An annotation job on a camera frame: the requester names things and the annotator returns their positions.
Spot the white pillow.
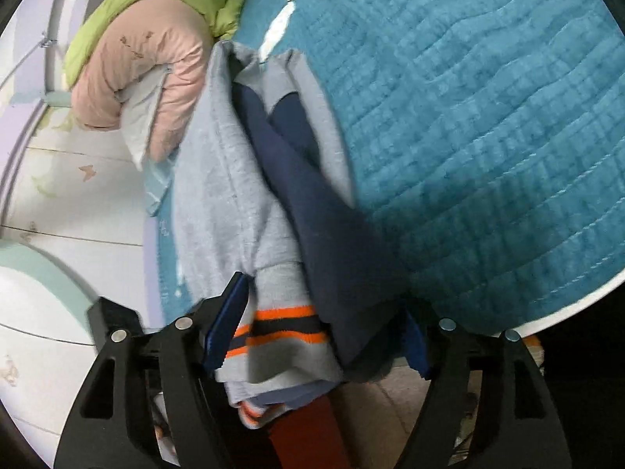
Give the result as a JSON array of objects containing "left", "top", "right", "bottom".
[{"left": 118, "top": 64, "right": 171, "bottom": 170}]

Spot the teal quilted bed cover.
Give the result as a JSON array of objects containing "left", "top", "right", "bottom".
[{"left": 236, "top": 0, "right": 624, "bottom": 335}]

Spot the pink folded duvet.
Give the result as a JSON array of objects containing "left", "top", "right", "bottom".
[{"left": 71, "top": 0, "right": 213, "bottom": 162}]

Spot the mint green bunk bed frame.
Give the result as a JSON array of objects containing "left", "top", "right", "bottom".
[{"left": 1, "top": 239, "right": 93, "bottom": 346}]

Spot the grey and navy jacket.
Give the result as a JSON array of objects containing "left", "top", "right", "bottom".
[{"left": 171, "top": 41, "right": 408, "bottom": 429}]

